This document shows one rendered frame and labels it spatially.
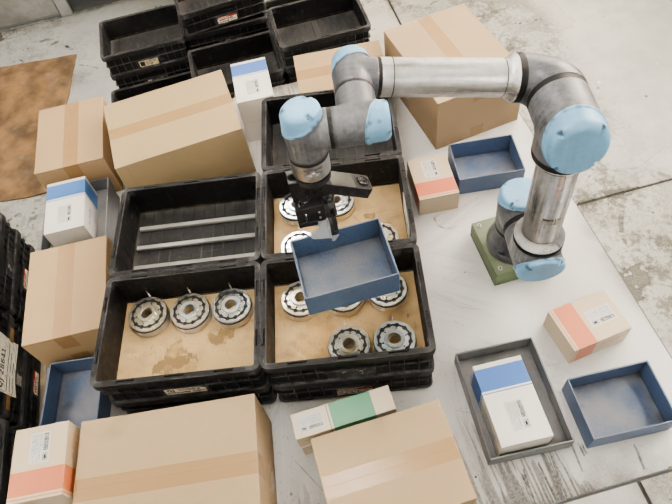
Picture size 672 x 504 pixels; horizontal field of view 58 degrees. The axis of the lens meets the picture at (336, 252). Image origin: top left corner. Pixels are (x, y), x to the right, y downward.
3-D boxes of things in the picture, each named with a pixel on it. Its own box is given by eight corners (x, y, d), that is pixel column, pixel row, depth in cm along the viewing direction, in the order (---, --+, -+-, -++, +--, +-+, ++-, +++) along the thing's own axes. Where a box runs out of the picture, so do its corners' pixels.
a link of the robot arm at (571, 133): (546, 236, 156) (596, 66, 111) (563, 285, 148) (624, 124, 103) (499, 242, 157) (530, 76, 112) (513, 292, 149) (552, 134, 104)
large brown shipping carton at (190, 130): (235, 113, 219) (220, 69, 202) (256, 171, 202) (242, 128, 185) (127, 148, 215) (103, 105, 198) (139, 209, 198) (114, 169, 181)
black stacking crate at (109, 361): (269, 284, 164) (260, 261, 154) (269, 389, 147) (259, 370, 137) (126, 300, 166) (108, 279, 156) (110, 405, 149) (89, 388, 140)
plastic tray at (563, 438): (453, 361, 157) (454, 353, 153) (528, 344, 158) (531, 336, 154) (487, 465, 142) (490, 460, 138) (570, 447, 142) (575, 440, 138)
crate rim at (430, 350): (418, 246, 154) (418, 241, 152) (436, 355, 137) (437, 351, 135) (262, 264, 156) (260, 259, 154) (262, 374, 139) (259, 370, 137)
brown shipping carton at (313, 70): (381, 76, 221) (378, 39, 208) (393, 118, 209) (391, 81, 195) (300, 92, 221) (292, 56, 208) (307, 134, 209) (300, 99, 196)
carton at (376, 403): (388, 393, 148) (387, 384, 143) (396, 417, 145) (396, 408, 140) (294, 423, 147) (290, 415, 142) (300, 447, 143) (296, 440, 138)
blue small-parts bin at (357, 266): (380, 235, 137) (379, 217, 131) (400, 290, 129) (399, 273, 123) (294, 258, 136) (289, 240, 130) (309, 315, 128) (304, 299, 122)
